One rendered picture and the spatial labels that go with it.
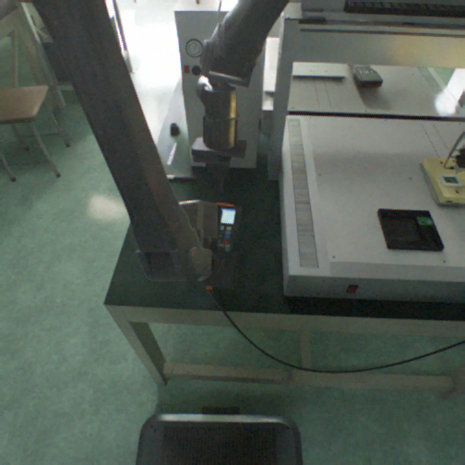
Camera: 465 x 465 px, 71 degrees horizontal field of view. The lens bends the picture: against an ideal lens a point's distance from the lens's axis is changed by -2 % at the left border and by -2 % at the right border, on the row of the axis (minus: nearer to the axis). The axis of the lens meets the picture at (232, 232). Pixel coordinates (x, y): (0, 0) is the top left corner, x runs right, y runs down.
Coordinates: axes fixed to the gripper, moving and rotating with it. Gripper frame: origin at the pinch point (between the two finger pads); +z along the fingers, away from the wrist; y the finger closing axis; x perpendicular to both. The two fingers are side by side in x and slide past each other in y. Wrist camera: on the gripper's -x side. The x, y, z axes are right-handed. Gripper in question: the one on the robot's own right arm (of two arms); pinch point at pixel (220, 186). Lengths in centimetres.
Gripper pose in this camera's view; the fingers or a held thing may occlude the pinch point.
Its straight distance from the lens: 70.4
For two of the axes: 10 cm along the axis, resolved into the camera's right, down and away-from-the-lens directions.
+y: -9.9, -0.9, 0.8
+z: -0.3, 8.1, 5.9
